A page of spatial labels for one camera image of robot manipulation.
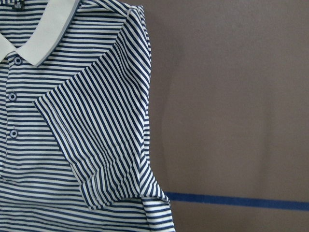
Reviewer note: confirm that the striped polo shirt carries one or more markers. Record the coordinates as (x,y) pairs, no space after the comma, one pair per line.
(74,119)

